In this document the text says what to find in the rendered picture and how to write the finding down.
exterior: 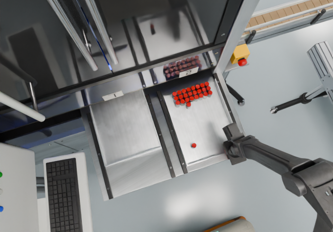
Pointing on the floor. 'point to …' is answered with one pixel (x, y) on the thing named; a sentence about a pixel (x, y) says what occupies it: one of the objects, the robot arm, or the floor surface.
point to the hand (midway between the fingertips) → (230, 153)
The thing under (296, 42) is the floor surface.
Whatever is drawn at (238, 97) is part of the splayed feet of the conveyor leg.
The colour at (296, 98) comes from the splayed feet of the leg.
